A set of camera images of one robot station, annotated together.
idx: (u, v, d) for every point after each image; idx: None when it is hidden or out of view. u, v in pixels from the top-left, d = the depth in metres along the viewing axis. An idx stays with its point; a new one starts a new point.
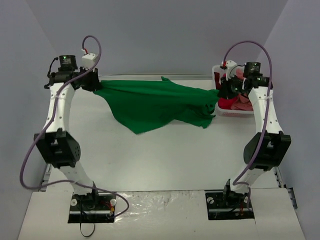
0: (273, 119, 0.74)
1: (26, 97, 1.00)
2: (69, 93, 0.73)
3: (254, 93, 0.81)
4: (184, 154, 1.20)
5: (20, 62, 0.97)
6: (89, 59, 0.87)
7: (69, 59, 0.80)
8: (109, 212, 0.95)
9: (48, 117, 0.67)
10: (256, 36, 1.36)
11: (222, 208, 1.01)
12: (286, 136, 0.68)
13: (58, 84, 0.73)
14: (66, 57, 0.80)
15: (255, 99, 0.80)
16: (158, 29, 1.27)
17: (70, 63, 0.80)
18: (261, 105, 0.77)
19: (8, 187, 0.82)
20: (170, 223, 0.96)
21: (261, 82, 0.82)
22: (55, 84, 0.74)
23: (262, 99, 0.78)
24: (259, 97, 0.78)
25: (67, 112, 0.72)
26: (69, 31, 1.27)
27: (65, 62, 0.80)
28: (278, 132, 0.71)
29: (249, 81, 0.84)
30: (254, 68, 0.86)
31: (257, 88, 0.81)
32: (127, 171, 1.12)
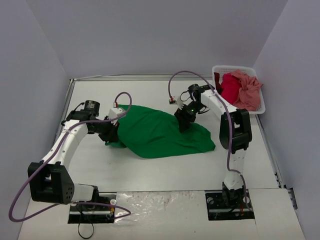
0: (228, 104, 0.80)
1: (27, 103, 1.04)
2: (81, 131, 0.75)
3: (204, 95, 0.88)
4: (184, 155, 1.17)
5: (19, 68, 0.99)
6: (115, 113, 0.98)
7: (93, 104, 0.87)
8: (109, 212, 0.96)
9: (52, 148, 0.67)
10: (257, 31, 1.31)
11: (222, 208, 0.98)
12: (244, 110, 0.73)
13: (74, 120, 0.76)
14: (91, 102, 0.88)
15: (207, 99, 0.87)
16: (158, 27, 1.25)
17: (93, 107, 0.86)
18: (214, 99, 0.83)
19: (7, 191, 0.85)
20: (170, 223, 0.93)
21: (204, 88, 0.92)
22: (71, 120, 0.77)
23: (212, 96, 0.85)
24: (208, 96, 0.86)
25: (73, 149, 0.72)
26: (70, 35, 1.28)
27: (89, 105, 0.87)
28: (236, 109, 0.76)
29: (196, 92, 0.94)
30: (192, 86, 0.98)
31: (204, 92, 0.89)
32: (126, 171, 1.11)
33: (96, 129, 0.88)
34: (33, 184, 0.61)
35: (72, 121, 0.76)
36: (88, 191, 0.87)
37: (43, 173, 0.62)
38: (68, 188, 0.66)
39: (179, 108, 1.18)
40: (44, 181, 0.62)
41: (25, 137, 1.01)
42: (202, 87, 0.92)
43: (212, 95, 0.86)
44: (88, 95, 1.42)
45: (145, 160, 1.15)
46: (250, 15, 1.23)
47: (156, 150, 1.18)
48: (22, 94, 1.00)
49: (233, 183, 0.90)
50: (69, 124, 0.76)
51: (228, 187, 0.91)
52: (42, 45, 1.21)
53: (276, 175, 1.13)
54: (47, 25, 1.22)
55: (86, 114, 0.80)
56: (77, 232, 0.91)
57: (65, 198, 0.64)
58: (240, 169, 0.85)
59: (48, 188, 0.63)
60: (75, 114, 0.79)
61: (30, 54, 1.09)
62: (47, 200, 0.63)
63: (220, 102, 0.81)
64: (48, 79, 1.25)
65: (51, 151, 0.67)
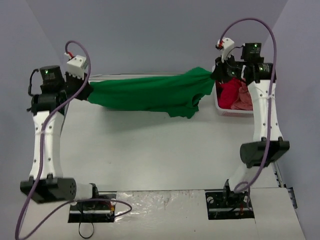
0: (275, 125, 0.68)
1: (25, 103, 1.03)
2: (57, 122, 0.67)
3: (255, 89, 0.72)
4: (184, 154, 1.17)
5: (19, 69, 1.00)
6: (77, 66, 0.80)
7: (52, 74, 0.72)
8: (109, 211, 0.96)
9: (35, 159, 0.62)
10: (258, 30, 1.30)
11: (222, 207, 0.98)
12: (285, 142, 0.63)
13: (43, 113, 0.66)
14: (48, 71, 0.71)
15: (255, 96, 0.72)
16: (157, 27, 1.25)
17: (54, 77, 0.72)
18: (263, 107, 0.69)
19: (6, 191, 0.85)
20: (170, 222, 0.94)
21: (262, 74, 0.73)
22: (39, 112, 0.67)
23: (263, 97, 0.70)
24: (259, 95, 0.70)
25: (57, 146, 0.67)
26: (69, 35, 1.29)
27: (47, 77, 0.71)
28: (278, 138, 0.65)
29: (250, 70, 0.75)
30: (254, 50, 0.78)
31: (258, 82, 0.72)
32: (127, 171, 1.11)
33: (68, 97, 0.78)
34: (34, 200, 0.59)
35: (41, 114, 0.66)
36: (87, 190, 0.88)
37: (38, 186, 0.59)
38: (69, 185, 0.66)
39: (222, 60, 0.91)
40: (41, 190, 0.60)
41: (25, 137, 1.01)
42: (262, 71, 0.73)
43: (264, 98, 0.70)
44: None
45: (145, 160, 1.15)
46: (250, 14, 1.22)
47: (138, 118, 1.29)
48: (21, 93, 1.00)
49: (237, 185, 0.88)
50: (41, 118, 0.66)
51: (231, 189, 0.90)
52: (40, 45, 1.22)
53: (276, 174, 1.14)
54: (46, 25, 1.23)
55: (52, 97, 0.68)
56: (77, 231, 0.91)
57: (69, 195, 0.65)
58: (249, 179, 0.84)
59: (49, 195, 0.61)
60: (40, 99, 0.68)
61: (29, 54, 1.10)
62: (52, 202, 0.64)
63: (266, 114, 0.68)
64: None
65: (36, 161, 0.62)
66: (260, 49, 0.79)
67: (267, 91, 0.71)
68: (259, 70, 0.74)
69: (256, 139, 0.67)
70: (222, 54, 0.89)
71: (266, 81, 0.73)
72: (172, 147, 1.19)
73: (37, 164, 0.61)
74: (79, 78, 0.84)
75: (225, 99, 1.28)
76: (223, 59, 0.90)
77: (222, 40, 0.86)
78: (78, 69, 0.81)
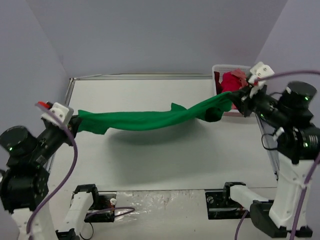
0: (301, 213, 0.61)
1: (25, 102, 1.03)
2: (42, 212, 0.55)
3: (290, 170, 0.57)
4: (184, 153, 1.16)
5: (20, 67, 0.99)
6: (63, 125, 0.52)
7: (21, 149, 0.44)
8: (109, 211, 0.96)
9: None
10: (258, 30, 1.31)
11: (222, 207, 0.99)
12: (308, 232, 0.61)
13: (23, 210, 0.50)
14: (13, 148, 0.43)
15: (288, 182, 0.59)
16: (158, 26, 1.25)
17: (27, 150, 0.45)
18: (295, 194, 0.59)
19: None
20: (170, 222, 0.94)
21: (308, 149, 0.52)
22: (16, 210, 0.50)
23: (296, 184, 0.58)
24: (292, 180, 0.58)
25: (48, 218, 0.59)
26: (69, 34, 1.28)
27: (14, 153, 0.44)
28: (301, 226, 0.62)
29: (289, 141, 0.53)
30: (302, 105, 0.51)
31: (296, 164, 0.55)
32: (126, 171, 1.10)
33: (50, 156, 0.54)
34: None
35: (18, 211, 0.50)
36: (88, 204, 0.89)
37: None
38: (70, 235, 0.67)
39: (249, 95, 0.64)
40: None
41: None
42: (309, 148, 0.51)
43: (298, 186, 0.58)
44: (87, 93, 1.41)
45: (144, 159, 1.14)
46: (251, 14, 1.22)
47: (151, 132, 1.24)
48: (21, 92, 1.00)
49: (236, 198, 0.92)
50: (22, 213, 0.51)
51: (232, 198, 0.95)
52: (40, 43, 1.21)
53: (276, 174, 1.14)
54: (47, 24, 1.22)
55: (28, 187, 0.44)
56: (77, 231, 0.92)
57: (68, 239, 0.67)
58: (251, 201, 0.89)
59: None
60: (10, 194, 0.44)
61: (30, 53, 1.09)
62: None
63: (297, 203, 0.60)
64: (47, 78, 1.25)
65: None
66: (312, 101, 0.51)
67: (304, 175, 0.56)
68: (303, 145, 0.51)
69: (276, 222, 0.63)
70: (251, 91, 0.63)
71: (304, 160, 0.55)
72: (176, 160, 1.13)
73: None
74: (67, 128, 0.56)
75: None
76: (252, 95, 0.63)
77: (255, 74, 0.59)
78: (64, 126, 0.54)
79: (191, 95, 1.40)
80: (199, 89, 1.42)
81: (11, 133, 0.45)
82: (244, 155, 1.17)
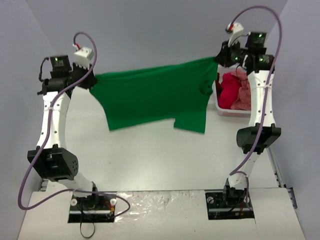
0: (269, 112, 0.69)
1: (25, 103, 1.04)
2: (64, 103, 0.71)
3: (254, 79, 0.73)
4: (184, 154, 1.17)
5: (18, 69, 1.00)
6: (83, 57, 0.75)
7: (61, 61, 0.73)
8: (109, 212, 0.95)
9: (42, 131, 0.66)
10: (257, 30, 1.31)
11: (222, 208, 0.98)
12: (277, 129, 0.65)
13: (52, 93, 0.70)
14: (57, 59, 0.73)
15: (253, 86, 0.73)
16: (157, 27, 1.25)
17: (63, 65, 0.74)
18: (260, 94, 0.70)
19: (6, 191, 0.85)
20: (170, 222, 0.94)
21: (263, 64, 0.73)
22: (48, 93, 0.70)
23: (261, 87, 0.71)
24: (257, 84, 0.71)
25: (63, 125, 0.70)
26: (69, 35, 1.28)
27: (57, 64, 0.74)
28: (271, 124, 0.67)
29: (250, 61, 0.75)
30: (258, 40, 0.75)
31: (257, 72, 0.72)
32: (126, 172, 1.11)
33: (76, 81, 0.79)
34: (39, 168, 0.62)
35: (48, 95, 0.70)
36: (88, 183, 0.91)
37: (43, 157, 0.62)
38: (73, 162, 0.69)
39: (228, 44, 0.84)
40: (47, 161, 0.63)
41: (25, 137, 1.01)
42: (263, 62, 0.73)
43: (261, 87, 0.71)
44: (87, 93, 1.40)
45: (144, 161, 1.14)
46: (250, 14, 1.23)
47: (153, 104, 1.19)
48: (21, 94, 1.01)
49: (237, 182, 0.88)
50: (50, 97, 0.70)
51: (231, 185, 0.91)
52: (39, 45, 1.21)
53: (276, 174, 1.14)
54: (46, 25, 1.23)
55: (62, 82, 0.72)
56: (79, 232, 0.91)
57: (73, 171, 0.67)
58: (247, 171, 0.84)
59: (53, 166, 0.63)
60: (49, 82, 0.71)
61: (29, 55, 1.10)
62: (54, 177, 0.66)
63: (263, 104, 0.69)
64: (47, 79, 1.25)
65: (43, 133, 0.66)
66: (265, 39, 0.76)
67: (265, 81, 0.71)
68: (259, 61, 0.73)
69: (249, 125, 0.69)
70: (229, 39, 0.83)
71: (264, 72, 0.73)
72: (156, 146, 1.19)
73: (44, 135, 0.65)
74: (84, 68, 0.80)
75: (225, 99, 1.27)
76: (230, 44, 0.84)
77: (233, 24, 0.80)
78: (85, 60, 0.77)
79: None
80: None
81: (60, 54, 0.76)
82: None
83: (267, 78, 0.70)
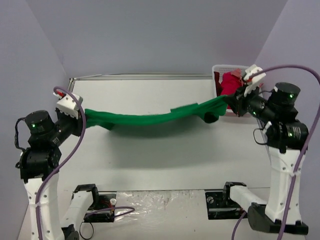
0: (295, 207, 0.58)
1: (26, 102, 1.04)
2: (52, 189, 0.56)
3: (278, 159, 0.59)
4: (184, 155, 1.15)
5: (19, 69, 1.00)
6: (70, 109, 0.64)
7: (42, 127, 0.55)
8: (109, 211, 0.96)
9: (33, 231, 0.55)
10: (258, 30, 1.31)
11: (222, 207, 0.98)
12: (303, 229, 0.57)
13: (34, 180, 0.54)
14: (36, 125, 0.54)
15: (277, 168, 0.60)
16: (158, 26, 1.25)
17: (45, 130, 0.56)
18: (285, 184, 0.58)
19: (6, 190, 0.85)
20: (169, 222, 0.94)
21: (291, 140, 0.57)
22: (30, 180, 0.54)
23: (286, 173, 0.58)
24: (282, 169, 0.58)
25: (56, 212, 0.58)
26: (69, 34, 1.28)
27: (37, 131, 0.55)
28: (296, 221, 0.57)
29: (273, 132, 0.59)
30: (288, 102, 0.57)
31: (283, 152, 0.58)
32: (126, 171, 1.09)
33: (62, 141, 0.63)
34: None
35: (32, 182, 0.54)
36: (88, 203, 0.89)
37: None
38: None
39: (244, 93, 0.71)
40: None
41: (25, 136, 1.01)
42: (293, 137, 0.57)
43: (287, 175, 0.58)
44: (87, 94, 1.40)
45: (144, 161, 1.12)
46: (251, 14, 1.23)
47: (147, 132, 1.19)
48: (20, 93, 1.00)
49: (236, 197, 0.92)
50: (32, 184, 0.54)
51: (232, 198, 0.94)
52: (40, 44, 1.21)
53: None
54: (47, 24, 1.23)
55: (44, 158, 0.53)
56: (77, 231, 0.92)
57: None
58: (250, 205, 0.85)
59: None
60: (28, 161, 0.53)
61: (29, 54, 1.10)
62: None
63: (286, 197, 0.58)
64: (47, 78, 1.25)
65: (34, 234, 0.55)
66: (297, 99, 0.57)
67: (292, 165, 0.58)
68: (287, 135, 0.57)
69: (270, 217, 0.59)
70: (246, 88, 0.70)
71: (292, 151, 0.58)
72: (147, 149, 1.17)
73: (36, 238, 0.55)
74: (73, 117, 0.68)
75: None
76: (247, 93, 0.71)
77: (251, 73, 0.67)
78: (73, 112, 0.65)
79: (191, 96, 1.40)
80: (200, 90, 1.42)
81: (37, 114, 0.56)
82: (244, 154, 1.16)
83: (296, 166, 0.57)
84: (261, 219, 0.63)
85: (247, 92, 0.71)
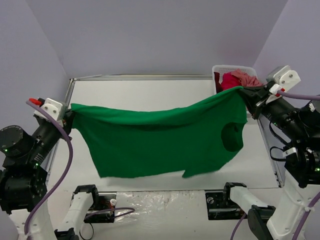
0: (299, 231, 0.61)
1: (26, 103, 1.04)
2: (41, 215, 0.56)
3: (295, 191, 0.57)
4: None
5: (19, 70, 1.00)
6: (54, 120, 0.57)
7: (17, 150, 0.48)
8: (109, 212, 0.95)
9: None
10: (258, 31, 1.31)
11: (222, 208, 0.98)
12: None
13: (19, 210, 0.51)
14: (9, 149, 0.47)
15: (291, 198, 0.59)
16: (157, 27, 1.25)
17: (21, 152, 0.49)
18: (295, 214, 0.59)
19: None
20: (170, 223, 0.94)
21: (318, 172, 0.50)
22: (13, 210, 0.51)
23: (299, 205, 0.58)
24: (295, 200, 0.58)
25: (50, 228, 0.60)
26: (69, 35, 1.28)
27: (13, 154, 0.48)
28: None
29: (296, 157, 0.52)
30: None
31: (303, 186, 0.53)
32: None
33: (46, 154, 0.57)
34: None
35: (17, 212, 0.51)
36: (88, 204, 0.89)
37: None
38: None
39: (267, 101, 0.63)
40: None
41: None
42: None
43: (302, 207, 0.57)
44: (87, 93, 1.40)
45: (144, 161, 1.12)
46: (251, 14, 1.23)
47: (137, 166, 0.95)
48: (19, 93, 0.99)
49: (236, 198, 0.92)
50: (18, 215, 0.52)
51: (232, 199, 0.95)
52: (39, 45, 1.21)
53: (276, 174, 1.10)
54: (46, 25, 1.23)
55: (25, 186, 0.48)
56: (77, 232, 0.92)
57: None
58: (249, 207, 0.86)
59: None
60: (6, 192, 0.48)
61: (29, 55, 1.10)
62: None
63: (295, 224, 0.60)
64: (47, 79, 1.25)
65: None
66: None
67: (310, 198, 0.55)
68: (314, 167, 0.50)
69: (272, 234, 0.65)
70: (271, 96, 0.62)
71: (314, 183, 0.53)
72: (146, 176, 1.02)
73: None
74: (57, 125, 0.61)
75: None
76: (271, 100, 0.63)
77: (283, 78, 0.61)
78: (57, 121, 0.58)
79: (191, 96, 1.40)
80: (200, 90, 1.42)
81: (8, 135, 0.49)
82: (244, 154, 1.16)
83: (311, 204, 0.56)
84: (262, 231, 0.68)
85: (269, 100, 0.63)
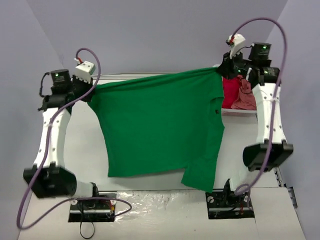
0: (280, 132, 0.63)
1: (26, 103, 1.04)
2: (64, 120, 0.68)
3: (259, 92, 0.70)
4: None
5: (19, 70, 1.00)
6: (85, 71, 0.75)
7: (62, 77, 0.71)
8: (109, 211, 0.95)
9: (39, 149, 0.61)
10: (258, 30, 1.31)
11: (222, 207, 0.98)
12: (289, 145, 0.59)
13: (53, 110, 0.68)
14: (58, 74, 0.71)
15: (259, 99, 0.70)
16: (157, 27, 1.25)
17: (64, 80, 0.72)
18: (266, 108, 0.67)
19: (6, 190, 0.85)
20: (169, 222, 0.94)
21: (268, 77, 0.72)
22: (48, 110, 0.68)
23: (267, 100, 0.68)
24: (263, 97, 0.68)
25: (63, 142, 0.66)
26: (70, 35, 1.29)
27: (57, 80, 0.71)
28: (282, 141, 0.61)
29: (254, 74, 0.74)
30: (262, 52, 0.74)
31: (263, 85, 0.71)
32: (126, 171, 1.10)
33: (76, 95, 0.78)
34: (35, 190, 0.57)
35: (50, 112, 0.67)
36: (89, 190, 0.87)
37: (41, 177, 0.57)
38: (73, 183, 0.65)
39: (230, 56, 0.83)
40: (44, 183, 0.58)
41: (25, 136, 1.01)
42: (268, 75, 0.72)
43: (268, 100, 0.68)
44: None
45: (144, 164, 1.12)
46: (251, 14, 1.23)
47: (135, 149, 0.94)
48: (20, 93, 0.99)
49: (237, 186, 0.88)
50: (49, 113, 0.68)
51: (232, 189, 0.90)
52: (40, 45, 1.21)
53: (276, 174, 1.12)
54: (47, 25, 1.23)
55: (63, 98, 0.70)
56: (79, 232, 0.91)
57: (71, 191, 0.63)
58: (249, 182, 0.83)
59: (50, 187, 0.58)
60: (51, 99, 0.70)
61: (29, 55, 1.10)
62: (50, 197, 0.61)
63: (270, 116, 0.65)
64: (47, 78, 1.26)
65: (40, 151, 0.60)
66: (269, 51, 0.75)
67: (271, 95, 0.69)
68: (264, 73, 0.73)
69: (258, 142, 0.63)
70: (231, 51, 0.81)
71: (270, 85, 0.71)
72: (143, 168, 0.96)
73: (41, 152, 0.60)
74: (85, 81, 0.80)
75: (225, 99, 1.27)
76: (232, 55, 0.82)
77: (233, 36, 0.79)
78: (87, 75, 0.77)
79: None
80: None
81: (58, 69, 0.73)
82: None
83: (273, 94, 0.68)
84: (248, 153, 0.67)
85: (233, 54, 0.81)
